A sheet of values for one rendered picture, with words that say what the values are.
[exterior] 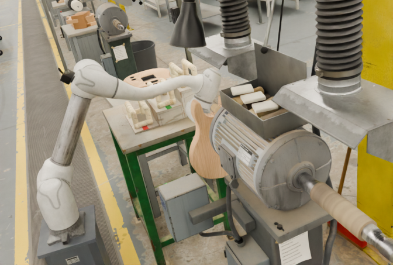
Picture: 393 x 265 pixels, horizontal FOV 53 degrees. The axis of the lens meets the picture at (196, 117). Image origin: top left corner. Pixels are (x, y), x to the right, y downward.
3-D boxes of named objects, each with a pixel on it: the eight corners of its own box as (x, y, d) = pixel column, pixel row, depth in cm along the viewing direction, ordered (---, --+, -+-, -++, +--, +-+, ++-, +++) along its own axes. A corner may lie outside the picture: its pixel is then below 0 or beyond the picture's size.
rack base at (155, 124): (160, 126, 230) (159, 124, 230) (135, 134, 226) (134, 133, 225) (147, 110, 253) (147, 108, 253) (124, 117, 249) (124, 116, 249)
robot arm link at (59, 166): (34, 205, 198) (31, 183, 216) (66, 209, 206) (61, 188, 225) (80, 59, 182) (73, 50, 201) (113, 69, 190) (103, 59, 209)
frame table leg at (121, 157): (144, 219, 303) (114, 114, 263) (137, 222, 302) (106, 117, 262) (142, 214, 308) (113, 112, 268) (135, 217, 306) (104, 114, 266)
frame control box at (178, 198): (247, 257, 142) (238, 200, 131) (192, 282, 137) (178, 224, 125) (217, 217, 163) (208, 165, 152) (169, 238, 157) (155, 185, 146)
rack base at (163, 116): (186, 118, 234) (183, 104, 230) (159, 126, 230) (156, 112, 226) (171, 102, 258) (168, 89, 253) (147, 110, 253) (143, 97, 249)
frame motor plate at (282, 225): (345, 213, 122) (345, 204, 120) (279, 244, 115) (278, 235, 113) (280, 160, 152) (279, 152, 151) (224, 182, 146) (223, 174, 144)
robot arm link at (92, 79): (120, 78, 180) (113, 70, 192) (81, 66, 171) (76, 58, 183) (110, 104, 183) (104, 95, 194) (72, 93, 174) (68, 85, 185)
